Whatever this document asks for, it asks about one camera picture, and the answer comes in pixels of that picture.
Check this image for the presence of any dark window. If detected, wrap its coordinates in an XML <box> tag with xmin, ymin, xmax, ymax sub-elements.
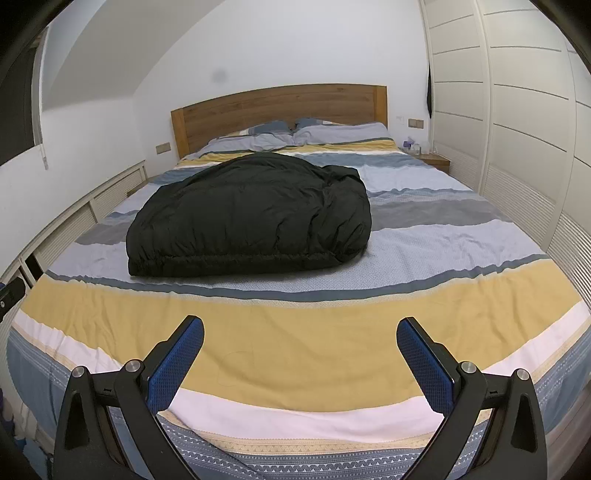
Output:
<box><xmin>0</xmin><ymin>41</ymin><xmax>44</xmax><ymax>162</ymax></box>

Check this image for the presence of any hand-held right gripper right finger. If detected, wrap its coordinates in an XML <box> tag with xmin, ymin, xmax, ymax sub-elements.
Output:
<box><xmin>397</xmin><ymin>316</ymin><xmax>548</xmax><ymax>480</ymax></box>

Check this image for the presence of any black puffer coat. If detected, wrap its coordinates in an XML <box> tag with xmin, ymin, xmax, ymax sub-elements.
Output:
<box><xmin>126</xmin><ymin>152</ymin><xmax>373</xmax><ymax>279</ymax></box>

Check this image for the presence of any white wardrobe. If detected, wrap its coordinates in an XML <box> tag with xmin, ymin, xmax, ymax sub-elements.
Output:
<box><xmin>420</xmin><ymin>0</ymin><xmax>591</xmax><ymax>305</ymax></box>

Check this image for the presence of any striped pillow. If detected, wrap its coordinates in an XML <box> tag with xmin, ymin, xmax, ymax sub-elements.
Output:
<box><xmin>198</xmin><ymin>121</ymin><xmax>296</xmax><ymax>153</ymax></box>
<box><xmin>292</xmin><ymin>117</ymin><xmax>393</xmax><ymax>145</ymax></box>

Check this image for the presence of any wooden headboard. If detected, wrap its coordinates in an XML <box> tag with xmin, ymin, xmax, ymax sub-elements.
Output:
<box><xmin>171</xmin><ymin>84</ymin><xmax>389</xmax><ymax>160</ymax></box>

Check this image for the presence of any bed with striped duvet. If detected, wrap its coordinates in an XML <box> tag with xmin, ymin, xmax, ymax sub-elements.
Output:
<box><xmin>0</xmin><ymin>119</ymin><xmax>591</xmax><ymax>480</ymax></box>

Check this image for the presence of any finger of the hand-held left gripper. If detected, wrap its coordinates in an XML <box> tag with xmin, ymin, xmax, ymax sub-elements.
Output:
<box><xmin>0</xmin><ymin>279</ymin><xmax>25</xmax><ymax>324</ymax></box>

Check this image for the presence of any wooden nightstand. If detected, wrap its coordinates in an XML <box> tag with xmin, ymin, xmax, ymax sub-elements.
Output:
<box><xmin>418</xmin><ymin>152</ymin><xmax>452</xmax><ymax>174</ymax></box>

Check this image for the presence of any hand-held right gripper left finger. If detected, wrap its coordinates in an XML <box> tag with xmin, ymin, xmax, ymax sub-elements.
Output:
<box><xmin>54</xmin><ymin>315</ymin><xmax>205</xmax><ymax>480</ymax></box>

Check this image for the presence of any low white slatted cabinet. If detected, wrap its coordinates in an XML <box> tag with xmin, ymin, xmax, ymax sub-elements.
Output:
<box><xmin>0</xmin><ymin>159</ymin><xmax>147</xmax><ymax>289</ymax></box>

